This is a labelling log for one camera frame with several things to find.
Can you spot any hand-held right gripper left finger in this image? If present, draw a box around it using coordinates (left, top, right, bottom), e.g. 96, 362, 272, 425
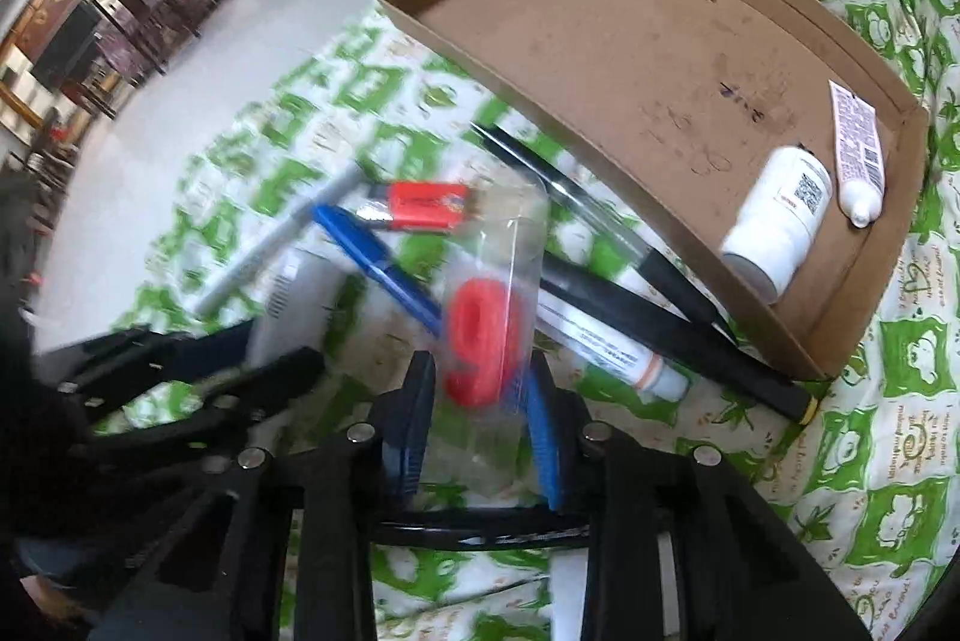
90, 352, 440, 641

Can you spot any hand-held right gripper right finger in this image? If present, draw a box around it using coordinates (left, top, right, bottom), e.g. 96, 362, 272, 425
525, 352, 875, 641

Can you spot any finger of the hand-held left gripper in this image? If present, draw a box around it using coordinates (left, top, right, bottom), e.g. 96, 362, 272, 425
96, 345, 326, 463
41, 318, 257, 403

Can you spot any white box with barcode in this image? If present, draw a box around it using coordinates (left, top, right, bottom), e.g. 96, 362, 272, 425
251, 247, 353, 379

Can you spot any clear packet with red candle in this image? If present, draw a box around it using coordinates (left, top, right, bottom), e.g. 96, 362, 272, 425
435, 176, 552, 484

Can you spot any blue marker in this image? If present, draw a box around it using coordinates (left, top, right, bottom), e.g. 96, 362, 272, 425
311, 204, 451, 338

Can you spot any cardboard tray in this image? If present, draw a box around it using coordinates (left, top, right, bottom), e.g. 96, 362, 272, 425
371, 0, 931, 383

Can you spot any white tube with orange band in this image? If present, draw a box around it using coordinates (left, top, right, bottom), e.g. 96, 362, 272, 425
536, 288, 691, 402

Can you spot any silver pen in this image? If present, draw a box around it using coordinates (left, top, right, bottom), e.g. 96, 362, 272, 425
191, 164, 368, 318

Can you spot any long black marker yellow end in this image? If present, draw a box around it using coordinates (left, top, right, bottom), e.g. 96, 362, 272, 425
540, 254, 822, 424

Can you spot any black pen with clear barrel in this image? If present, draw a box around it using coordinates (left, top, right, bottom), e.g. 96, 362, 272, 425
471, 122, 740, 342

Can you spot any white bottle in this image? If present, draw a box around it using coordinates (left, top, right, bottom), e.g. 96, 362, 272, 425
720, 144, 833, 298

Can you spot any black television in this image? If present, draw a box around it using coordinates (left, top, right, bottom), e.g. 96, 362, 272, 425
34, 2, 102, 87

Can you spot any row of dark wooden chairs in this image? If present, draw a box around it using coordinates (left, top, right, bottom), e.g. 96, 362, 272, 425
90, 0, 237, 94

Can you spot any green and white printed blanket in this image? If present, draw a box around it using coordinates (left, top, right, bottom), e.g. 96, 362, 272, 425
124, 0, 960, 641

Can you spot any white tube with barcode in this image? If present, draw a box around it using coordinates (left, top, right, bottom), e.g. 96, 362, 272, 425
827, 78, 886, 229

